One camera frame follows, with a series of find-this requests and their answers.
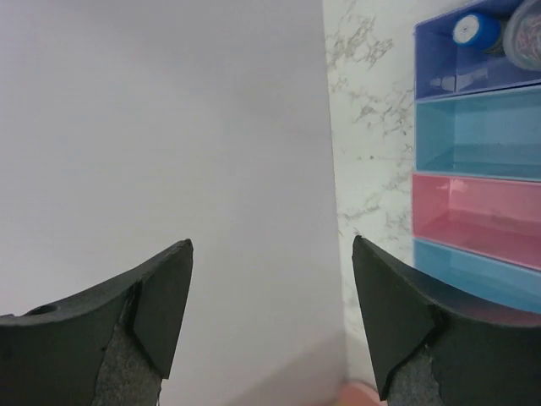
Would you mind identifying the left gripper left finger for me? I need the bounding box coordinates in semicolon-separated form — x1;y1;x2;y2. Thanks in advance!
1;239;194;405

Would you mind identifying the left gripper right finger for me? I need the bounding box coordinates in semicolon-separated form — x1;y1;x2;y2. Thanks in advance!
352;236;540;405

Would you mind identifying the clear jar of paper clips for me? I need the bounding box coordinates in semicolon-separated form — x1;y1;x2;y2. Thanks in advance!
503;0;540;71

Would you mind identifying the pink tiered shelf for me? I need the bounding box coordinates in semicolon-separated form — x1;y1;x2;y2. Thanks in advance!
333;381;380;406

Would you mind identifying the light blue drawer box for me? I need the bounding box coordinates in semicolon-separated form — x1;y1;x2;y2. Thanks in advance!
413;239;540;314

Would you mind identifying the pink drawer box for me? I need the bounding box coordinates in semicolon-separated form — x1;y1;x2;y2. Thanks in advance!
412;173;540;270

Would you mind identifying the sky blue drawer box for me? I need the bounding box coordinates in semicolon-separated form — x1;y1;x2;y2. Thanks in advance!
414;85;540;181

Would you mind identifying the purple drawer box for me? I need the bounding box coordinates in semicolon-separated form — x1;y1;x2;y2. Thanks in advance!
414;1;540;101

